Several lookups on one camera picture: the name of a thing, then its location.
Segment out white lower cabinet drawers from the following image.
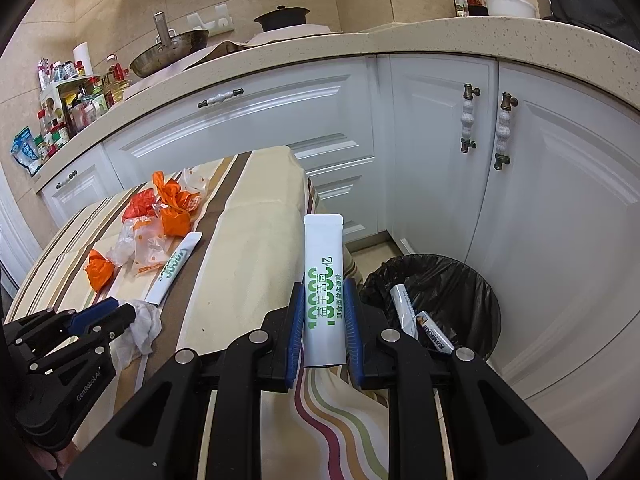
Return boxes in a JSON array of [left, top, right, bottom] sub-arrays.
[[290, 155, 388, 251]]

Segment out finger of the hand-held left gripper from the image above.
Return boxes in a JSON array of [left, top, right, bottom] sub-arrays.
[[22, 302, 137, 377], [2, 297, 122, 350]]

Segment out paper towel roll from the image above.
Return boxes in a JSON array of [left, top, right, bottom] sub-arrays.
[[73, 42, 96, 77]]

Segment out small white cabinet door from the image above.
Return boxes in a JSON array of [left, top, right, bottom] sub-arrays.
[[37, 160, 108, 226]]

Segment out silver stick sachet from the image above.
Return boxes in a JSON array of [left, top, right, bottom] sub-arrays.
[[390, 284, 420, 340]]

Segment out white cabinet drawer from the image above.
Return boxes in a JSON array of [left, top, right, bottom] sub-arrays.
[[102, 57, 376, 181]]

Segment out striped tablecloth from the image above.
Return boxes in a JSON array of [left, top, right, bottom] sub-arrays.
[[2, 145, 396, 480]]

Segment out white sachet with green print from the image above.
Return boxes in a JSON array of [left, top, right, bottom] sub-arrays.
[[144, 232, 203, 307], [303, 213, 348, 367]]

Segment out crumpled orange wrapper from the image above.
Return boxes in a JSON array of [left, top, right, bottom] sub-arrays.
[[122, 188, 161, 221], [160, 205, 193, 237], [151, 171, 183, 206], [84, 249, 117, 293]]

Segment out round bin with black bag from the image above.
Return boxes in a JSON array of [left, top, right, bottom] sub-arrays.
[[360, 254, 502, 366]]

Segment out steel wok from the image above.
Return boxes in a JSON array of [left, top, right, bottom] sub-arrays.
[[129, 11, 211, 79]]

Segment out black cooking pot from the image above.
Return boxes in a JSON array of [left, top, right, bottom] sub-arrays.
[[254, 5, 311, 32]]

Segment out white wall socket strip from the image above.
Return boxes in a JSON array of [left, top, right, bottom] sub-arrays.
[[187, 5, 236, 31]]

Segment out pale stove cover cloth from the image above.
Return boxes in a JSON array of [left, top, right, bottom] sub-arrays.
[[132, 24, 346, 81]]

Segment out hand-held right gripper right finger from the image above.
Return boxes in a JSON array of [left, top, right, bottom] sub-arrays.
[[344, 278, 590, 480]]

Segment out clear crumpled wrapper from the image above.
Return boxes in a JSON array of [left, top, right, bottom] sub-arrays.
[[105, 220, 138, 267]]

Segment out bronze and white door handle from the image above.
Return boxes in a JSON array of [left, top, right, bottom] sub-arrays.
[[460, 84, 482, 153], [492, 92, 518, 171]]

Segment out white plastic bowl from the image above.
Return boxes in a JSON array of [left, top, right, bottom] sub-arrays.
[[485, 0, 538, 18]]

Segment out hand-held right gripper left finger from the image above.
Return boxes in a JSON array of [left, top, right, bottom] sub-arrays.
[[62, 282, 306, 480]]

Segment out white orange dotted wrapper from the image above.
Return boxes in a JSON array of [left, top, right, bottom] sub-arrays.
[[177, 167, 210, 211], [131, 215, 170, 275]]

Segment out blue and white snack bag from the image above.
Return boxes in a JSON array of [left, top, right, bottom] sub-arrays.
[[11, 129, 43, 176]]

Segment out cluster of condiment bottles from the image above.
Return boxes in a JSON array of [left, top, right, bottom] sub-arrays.
[[37, 57, 132, 161]]

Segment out white tissue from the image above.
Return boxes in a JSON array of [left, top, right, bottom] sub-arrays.
[[114, 299, 163, 396]]

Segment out bronze and white drawer handle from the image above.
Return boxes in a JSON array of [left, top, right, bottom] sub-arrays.
[[198, 88, 246, 109]]

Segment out white sachet with blue print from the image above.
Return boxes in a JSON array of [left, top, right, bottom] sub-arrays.
[[416, 311, 455, 356]]

